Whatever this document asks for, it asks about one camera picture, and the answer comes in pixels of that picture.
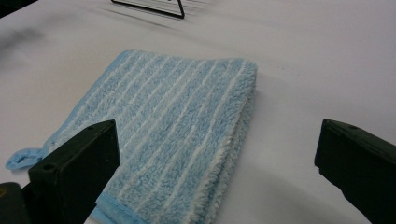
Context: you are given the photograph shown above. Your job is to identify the black wire rack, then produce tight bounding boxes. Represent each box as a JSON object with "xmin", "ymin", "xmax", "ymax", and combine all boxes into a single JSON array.
[{"xmin": 110, "ymin": 0, "xmax": 186, "ymax": 20}]

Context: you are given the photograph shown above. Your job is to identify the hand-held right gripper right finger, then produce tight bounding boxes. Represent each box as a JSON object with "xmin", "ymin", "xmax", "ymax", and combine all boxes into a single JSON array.
[{"xmin": 314, "ymin": 119, "xmax": 396, "ymax": 224}]

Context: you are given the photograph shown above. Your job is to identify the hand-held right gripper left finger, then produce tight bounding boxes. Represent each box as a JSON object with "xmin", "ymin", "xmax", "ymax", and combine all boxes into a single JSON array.
[{"xmin": 28, "ymin": 119, "xmax": 121, "ymax": 224}]

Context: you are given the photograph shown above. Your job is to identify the blue striped towel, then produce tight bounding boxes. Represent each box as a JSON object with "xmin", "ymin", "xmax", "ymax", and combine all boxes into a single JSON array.
[{"xmin": 5, "ymin": 49, "xmax": 259, "ymax": 224}]

